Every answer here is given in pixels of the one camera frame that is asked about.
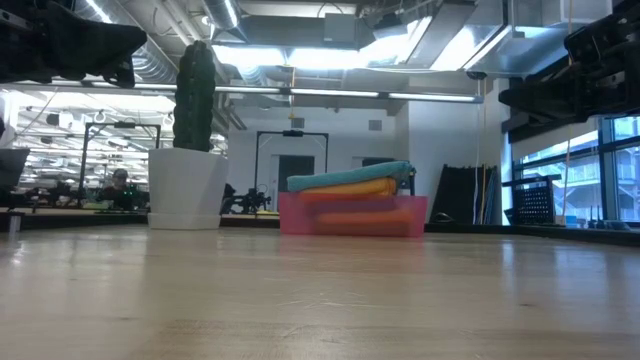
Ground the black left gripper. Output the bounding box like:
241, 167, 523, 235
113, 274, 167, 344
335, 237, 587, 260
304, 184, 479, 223
0, 0, 149, 89

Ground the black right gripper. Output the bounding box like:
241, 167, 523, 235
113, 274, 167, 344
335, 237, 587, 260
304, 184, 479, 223
498, 0, 640, 122

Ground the orange microfiber towel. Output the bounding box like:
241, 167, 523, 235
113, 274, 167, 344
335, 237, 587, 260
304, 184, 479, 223
299, 177, 399, 198

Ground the teal microfiber towel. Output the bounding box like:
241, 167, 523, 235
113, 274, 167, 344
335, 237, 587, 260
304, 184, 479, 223
286, 160, 417, 194

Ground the green cactus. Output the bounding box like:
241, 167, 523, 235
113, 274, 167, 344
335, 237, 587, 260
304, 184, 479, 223
172, 39, 217, 153

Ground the black standing panel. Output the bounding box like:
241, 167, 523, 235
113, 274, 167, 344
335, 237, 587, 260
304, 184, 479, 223
431, 164, 502, 227

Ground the person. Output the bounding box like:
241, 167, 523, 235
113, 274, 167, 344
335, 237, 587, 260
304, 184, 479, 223
98, 168, 137, 212

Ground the white hexagonal plant pot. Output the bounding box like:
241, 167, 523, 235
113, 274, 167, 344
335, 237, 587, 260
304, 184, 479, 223
147, 147, 230, 231

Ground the dark monitor screen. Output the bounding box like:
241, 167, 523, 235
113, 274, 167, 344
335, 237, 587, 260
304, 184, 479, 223
0, 147, 31, 209

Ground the long ceiling light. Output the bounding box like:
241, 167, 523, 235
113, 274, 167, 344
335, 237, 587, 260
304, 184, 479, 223
0, 79, 485, 104

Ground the dark door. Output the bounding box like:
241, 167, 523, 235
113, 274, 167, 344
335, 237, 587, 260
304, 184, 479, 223
277, 154, 316, 194

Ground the grey ceiling unit box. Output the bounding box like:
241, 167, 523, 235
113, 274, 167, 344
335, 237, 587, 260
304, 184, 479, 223
323, 12, 359, 44

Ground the red plastic bin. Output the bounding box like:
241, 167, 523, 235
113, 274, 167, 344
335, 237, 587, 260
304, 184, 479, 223
278, 192, 430, 238

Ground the silver ribbed air duct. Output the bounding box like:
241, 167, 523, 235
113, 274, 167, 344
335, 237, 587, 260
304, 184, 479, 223
74, 0, 242, 84

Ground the black gantry frame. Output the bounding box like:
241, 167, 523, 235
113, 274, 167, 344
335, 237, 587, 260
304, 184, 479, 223
79, 121, 163, 207
254, 130, 330, 202

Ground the silver rectangular air duct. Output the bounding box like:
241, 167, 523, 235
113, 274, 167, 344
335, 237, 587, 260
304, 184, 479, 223
404, 0, 569, 77

